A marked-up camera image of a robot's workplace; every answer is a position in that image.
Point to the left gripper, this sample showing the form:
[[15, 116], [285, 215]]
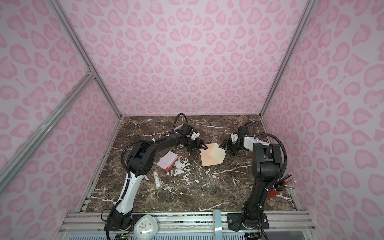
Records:
[[197, 146]]

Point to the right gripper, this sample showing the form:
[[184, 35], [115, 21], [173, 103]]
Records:
[[228, 145]]

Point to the peach envelope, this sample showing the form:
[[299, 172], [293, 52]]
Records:
[[214, 155]]

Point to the pink red-bordered letter paper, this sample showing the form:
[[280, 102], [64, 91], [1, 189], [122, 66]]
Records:
[[167, 161]]

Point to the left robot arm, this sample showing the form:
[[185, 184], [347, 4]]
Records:
[[137, 160]]

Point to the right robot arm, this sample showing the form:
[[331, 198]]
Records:
[[269, 162]]

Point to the white glue stick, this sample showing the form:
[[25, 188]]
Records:
[[157, 179]]

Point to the red pencil cup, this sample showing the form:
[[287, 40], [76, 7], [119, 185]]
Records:
[[274, 192]]

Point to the light blue tape strip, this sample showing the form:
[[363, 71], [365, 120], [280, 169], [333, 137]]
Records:
[[217, 225]]

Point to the white desk clock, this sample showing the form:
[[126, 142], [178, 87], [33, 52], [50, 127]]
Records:
[[146, 228]]

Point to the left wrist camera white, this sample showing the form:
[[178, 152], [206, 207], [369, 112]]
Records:
[[195, 135]]

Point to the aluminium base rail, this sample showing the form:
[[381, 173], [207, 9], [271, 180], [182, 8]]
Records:
[[284, 225]]

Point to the aluminium frame strut right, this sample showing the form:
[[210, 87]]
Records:
[[310, 7]]

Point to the aluminium frame strut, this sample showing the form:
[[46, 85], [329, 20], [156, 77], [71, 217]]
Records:
[[79, 46], [310, 7]]

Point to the aluminium diagonal frame bar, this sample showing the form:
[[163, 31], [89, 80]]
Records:
[[18, 161]]

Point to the aluminium frame strut left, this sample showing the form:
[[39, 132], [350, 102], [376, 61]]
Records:
[[79, 46]]

